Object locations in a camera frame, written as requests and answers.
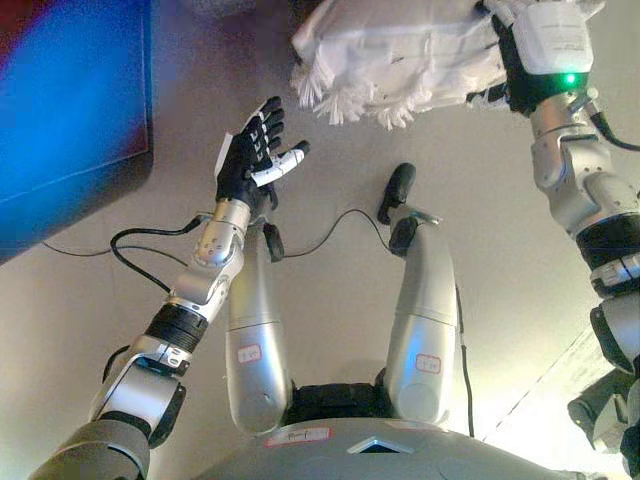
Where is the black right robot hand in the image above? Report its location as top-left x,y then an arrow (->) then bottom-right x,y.
467,0 -> 601,117

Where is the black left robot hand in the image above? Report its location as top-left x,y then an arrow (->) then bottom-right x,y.
214,96 -> 311,214

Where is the white fringed cloth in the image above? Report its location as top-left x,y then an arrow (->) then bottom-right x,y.
289,0 -> 507,132

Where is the blue panel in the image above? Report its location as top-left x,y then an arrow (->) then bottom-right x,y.
0,0 -> 154,265

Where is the silver left robot leg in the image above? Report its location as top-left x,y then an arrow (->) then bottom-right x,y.
224,219 -> 295,436

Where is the silver robot leg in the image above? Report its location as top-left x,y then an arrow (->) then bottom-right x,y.
224,219 -> 295,436
377,162 -> 459,432

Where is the silver right robot leg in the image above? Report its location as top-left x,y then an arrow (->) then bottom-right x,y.
377,162 -> 459,432

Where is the grey robot torso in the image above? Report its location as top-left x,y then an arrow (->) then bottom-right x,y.
189,382 -> 596,480

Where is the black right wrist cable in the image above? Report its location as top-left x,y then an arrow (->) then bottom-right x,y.
587,99 -> 640,152

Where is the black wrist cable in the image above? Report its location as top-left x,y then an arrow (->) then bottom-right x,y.
109,214 -> 209,296
587,99 -> 640,152

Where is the thin black leg cable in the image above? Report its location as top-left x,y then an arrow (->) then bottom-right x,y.
282,208 -> 397,260

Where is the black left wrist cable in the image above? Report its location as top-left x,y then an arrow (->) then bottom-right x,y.
109,214 -> 209,296

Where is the thin black floor cable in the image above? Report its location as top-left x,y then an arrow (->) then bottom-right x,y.
42,241 -> 117,257

